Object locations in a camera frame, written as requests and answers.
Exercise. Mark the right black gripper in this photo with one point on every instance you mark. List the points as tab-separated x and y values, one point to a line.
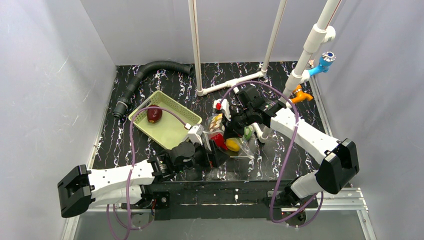
230	122

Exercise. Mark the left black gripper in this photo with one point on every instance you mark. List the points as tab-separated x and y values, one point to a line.
211	151

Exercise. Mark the clear polka dot zip bag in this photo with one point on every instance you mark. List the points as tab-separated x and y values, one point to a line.
214	125

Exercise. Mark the pale green plastic basket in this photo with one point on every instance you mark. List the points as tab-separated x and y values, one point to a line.
168	132

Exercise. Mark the purple fake sweet potato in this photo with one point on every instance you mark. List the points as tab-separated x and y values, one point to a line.
154	114

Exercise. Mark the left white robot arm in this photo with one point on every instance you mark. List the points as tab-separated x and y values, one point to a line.
81	187

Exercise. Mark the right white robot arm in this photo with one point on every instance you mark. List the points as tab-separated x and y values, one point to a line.
337	159

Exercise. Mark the green fake vegetable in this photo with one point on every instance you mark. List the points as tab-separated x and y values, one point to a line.
248	132

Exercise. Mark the red fake chili pepper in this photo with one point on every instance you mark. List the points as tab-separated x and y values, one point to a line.
219	140

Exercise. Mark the orange plastic faucet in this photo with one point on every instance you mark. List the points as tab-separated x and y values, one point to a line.
300	95

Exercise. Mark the blue plastic faucet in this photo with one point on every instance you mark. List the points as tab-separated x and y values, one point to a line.
325	61

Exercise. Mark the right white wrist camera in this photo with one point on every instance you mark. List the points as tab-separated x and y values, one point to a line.
221	106

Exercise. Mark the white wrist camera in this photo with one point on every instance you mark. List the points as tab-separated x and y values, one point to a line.
194	134
221	106

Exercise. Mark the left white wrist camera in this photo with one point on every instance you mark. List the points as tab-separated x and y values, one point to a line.
194	134

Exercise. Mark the white PVC pipe frame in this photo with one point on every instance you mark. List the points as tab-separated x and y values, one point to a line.
259	31

